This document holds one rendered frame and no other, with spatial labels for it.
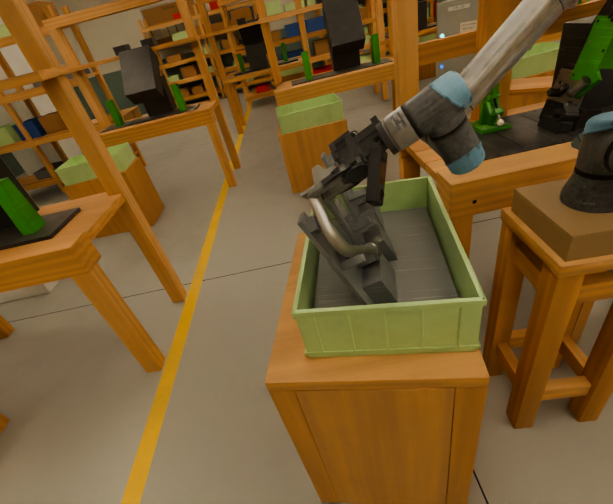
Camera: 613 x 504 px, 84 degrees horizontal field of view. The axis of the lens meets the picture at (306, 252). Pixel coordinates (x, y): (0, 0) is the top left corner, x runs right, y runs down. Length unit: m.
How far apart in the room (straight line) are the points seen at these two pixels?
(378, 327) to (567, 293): 0.57
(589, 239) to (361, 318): 0.61
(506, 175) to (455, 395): 0.83
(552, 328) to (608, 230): 0.34
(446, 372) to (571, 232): 0.48
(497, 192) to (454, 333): 0.73
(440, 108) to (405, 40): 1.10
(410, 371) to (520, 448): 0.91
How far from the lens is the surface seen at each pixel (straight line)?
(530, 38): 0.91
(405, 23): 1.79
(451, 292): 0.96
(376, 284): 0.88
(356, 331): 0.82
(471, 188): 1.39
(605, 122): 1.09
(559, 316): 1.24
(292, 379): 0.89
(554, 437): 1.77
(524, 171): 1.46
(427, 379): 0.86
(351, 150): 0.73
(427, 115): 0.71
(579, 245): 1.09
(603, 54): 1.77
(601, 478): 1.75
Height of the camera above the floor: 1.51
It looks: 35 degrees down
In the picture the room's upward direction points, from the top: 14 degrees counter-clockwise
